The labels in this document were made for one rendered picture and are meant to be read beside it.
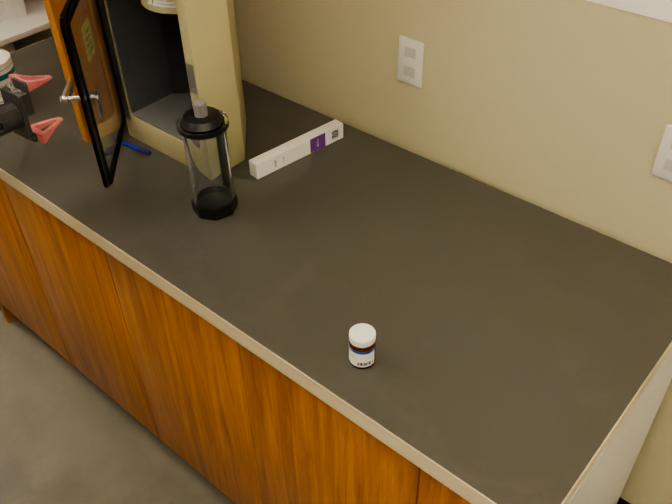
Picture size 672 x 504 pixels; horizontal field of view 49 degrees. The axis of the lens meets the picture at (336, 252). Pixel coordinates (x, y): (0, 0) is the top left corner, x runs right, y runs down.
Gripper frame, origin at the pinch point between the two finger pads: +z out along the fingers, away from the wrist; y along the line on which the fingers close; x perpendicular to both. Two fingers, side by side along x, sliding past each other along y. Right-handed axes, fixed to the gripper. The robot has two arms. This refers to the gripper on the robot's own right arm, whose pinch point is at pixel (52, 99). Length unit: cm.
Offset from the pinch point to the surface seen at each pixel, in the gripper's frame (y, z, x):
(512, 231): -24, 48, -88
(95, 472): -119, -15, 5
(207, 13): 15.8, 26.3, -22.6
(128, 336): -64, -2, -9
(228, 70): 1.6, 30.8, -22.4
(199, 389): -64, -3, -37
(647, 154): -4, 61, -107
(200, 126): -0.9, 11.6, -33.1
